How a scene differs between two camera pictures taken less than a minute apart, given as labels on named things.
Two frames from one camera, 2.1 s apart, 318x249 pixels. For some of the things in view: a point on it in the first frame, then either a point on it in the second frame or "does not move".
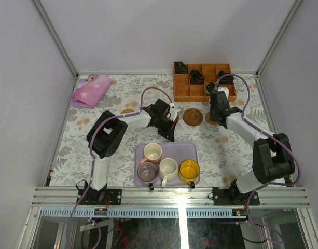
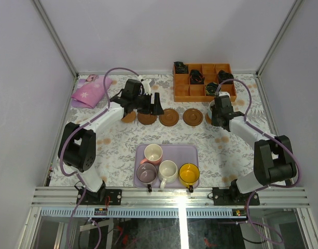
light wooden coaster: (207, 119) does not move
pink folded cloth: (90, 91) does not move
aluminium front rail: (66, 197) does not move
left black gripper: (168, 126) → (150, 104)
